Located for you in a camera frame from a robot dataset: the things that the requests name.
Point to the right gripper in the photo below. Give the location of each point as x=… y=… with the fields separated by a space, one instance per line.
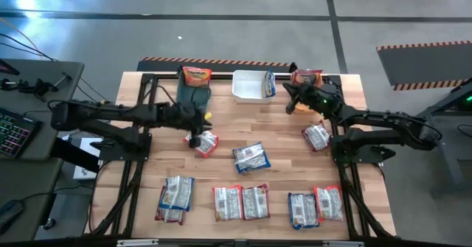
x=321 y=99

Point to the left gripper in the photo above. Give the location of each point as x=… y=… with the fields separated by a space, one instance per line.
x=188 y=118

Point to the orange Maruchan ramen pack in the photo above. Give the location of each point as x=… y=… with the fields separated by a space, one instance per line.
x=197 y=76
x=329 y=202
x=228 y=203
x=208 y=145

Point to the dark red Maruchan ramen pack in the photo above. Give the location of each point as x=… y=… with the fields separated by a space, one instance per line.
x=169 y=216
x=316 y=137
x=306 y=77
x=255 y=202

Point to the blue Maruchan ramen pack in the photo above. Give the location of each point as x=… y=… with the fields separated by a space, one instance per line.
x=303 y=211
x=252 y=158
x=177 y=192
x=269 y=85

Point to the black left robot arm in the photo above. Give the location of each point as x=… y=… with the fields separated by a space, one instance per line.
x=110 y=112

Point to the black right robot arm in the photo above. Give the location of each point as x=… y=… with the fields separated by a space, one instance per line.
x=387 y=119

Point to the yellow-orange plastic bin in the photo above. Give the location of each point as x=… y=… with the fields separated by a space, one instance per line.
x=304 y=109

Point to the small yellow tag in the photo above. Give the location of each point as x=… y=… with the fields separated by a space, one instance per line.
x=208 y=115

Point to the teal plastic bin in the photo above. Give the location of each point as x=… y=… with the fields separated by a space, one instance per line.
x=191 y=94

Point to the white plastic bin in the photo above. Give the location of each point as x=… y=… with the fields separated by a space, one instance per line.
x=246 y=86

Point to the hazard striped floor mat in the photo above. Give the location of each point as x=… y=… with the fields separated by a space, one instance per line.
x=173 y=66
x=424 y=66

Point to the white box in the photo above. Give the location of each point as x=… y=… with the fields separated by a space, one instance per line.
x=83 y=173

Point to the grey side desk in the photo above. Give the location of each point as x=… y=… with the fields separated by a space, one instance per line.
x=55 y=77
x=26 y=180

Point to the black clamp tool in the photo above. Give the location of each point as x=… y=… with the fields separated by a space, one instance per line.
x=37 y=88

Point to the black caster wheel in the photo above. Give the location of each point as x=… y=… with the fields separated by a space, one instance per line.
x=48 y=223

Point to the backlit computer keyboard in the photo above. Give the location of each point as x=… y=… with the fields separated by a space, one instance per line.
x=14 y=132

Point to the black computer mouse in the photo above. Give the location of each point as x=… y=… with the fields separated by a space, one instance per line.
x=9 y=214

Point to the black aluminium table frame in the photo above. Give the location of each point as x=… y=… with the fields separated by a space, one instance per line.
x=221 y=76

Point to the silver metal bracket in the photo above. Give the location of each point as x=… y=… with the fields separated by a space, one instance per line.
x=343 y=244
x=136 y=243

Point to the black desk leg frame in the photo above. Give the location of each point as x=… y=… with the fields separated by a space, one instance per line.
x=450 y=155

